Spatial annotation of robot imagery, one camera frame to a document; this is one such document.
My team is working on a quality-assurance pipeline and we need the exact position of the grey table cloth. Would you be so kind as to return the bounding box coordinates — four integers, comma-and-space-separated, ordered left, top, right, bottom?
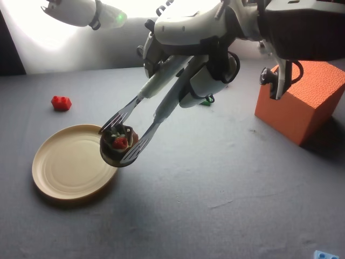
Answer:
0, 58, 345, 259

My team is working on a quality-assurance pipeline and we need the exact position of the blue toy brick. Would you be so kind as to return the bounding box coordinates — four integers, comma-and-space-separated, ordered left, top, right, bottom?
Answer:
314, 250, 339, 259

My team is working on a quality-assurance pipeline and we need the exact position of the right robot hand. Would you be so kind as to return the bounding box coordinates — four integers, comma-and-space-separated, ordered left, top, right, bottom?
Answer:
136, 0, 243, 108

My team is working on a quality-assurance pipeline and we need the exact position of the orange foam block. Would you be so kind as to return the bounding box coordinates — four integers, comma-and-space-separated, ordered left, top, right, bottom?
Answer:
254, 60, 345, 148

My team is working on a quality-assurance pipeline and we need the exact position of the red toy brick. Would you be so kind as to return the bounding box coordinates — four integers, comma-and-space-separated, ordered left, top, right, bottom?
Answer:
51, 96, 72, 112

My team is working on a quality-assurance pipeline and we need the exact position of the beige round plate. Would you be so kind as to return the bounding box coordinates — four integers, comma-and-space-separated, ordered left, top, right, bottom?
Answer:
32, 124, 119, 202

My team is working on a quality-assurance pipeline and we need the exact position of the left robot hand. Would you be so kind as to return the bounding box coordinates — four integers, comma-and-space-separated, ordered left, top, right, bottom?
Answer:
40, 0, 128, 30

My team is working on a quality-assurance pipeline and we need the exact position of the toy chocolate cake with raspberry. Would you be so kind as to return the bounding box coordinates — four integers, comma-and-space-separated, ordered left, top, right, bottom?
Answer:
99, 125, 140, 168

